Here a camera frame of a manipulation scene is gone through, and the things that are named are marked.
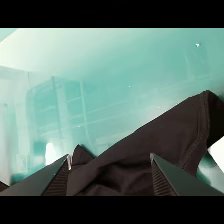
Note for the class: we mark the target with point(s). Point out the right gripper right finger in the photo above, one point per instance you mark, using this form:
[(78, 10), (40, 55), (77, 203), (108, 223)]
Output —
[(176, 181)]

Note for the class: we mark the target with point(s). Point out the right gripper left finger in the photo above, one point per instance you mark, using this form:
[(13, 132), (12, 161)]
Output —
[(50, 180)]

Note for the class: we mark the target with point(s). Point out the black T-shirt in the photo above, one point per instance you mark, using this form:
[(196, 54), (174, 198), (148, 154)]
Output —
[(150, 136)]

